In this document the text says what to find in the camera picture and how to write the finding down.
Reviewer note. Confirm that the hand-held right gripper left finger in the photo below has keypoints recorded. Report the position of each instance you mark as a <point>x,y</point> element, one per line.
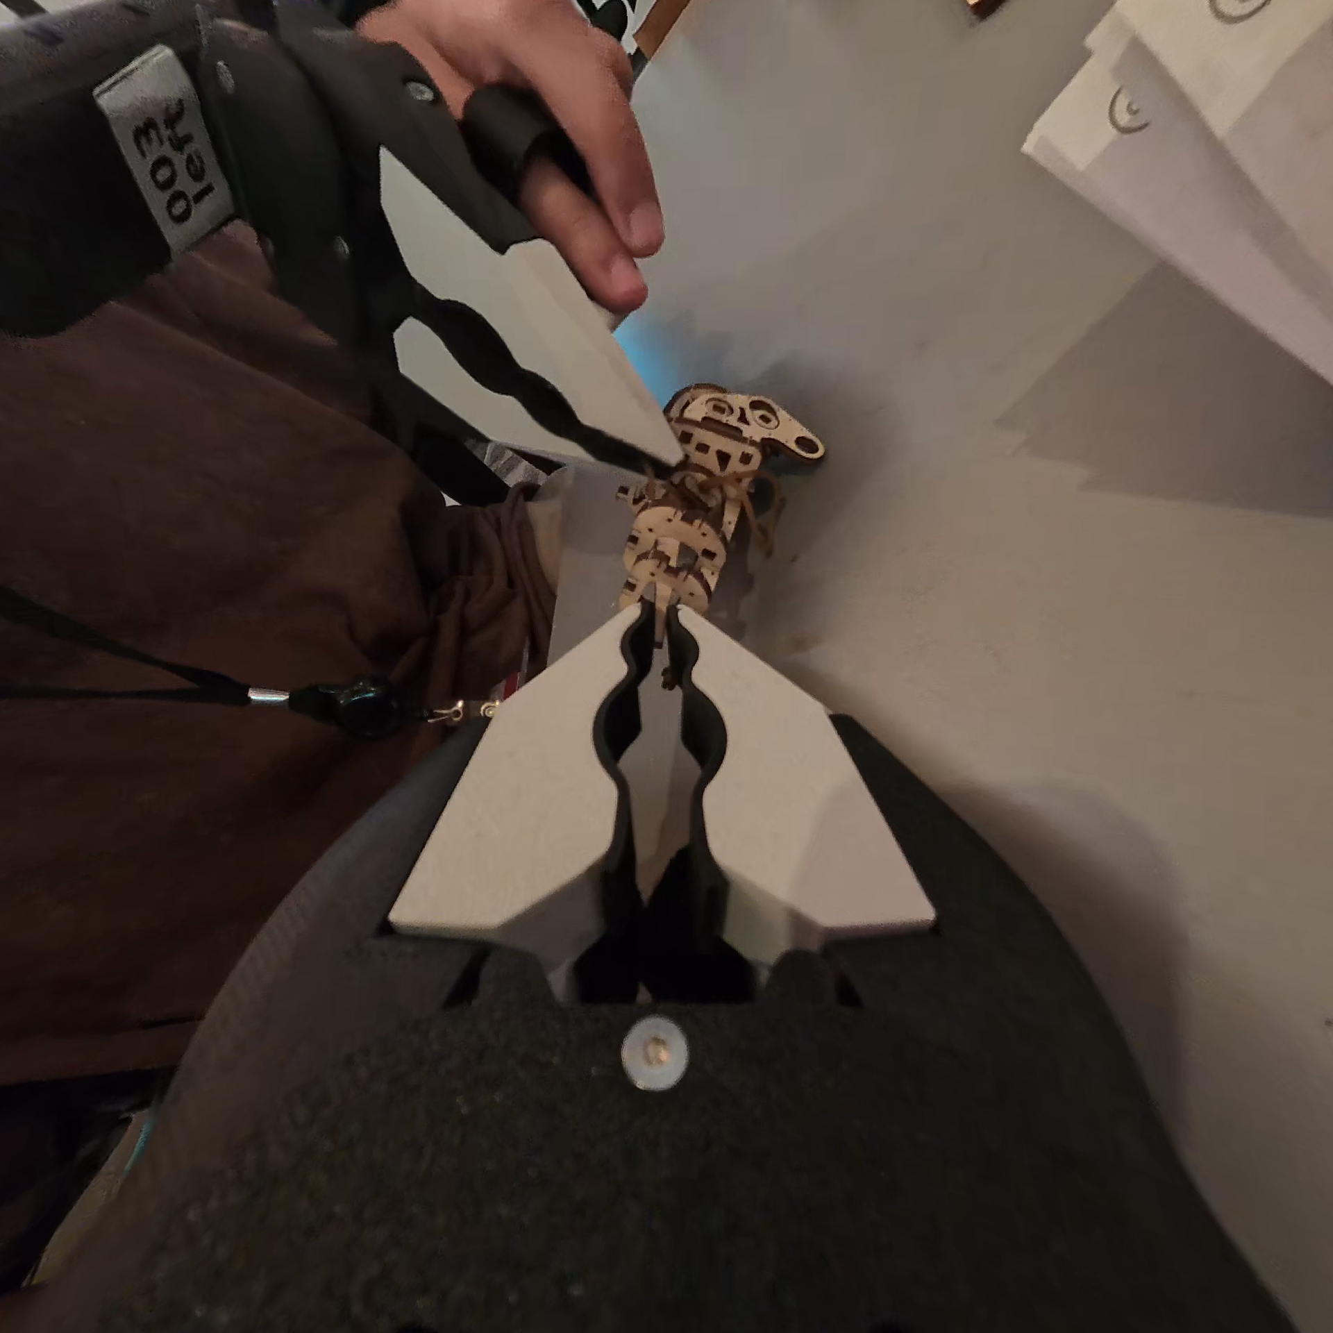
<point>512,832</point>

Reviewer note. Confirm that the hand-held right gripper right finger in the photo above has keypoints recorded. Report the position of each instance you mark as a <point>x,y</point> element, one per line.
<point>812,824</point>

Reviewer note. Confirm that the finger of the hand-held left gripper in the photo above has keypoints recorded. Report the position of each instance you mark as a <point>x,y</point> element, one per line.
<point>553,312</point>
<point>450,377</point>

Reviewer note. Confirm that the wooden model assembly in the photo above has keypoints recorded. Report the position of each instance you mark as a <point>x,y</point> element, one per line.
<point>676,542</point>

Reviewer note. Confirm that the person's left hand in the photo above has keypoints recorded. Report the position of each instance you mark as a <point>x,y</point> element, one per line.
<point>581,63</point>

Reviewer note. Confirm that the instruction booklet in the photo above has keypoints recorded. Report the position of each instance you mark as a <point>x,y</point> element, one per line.
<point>1231,156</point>

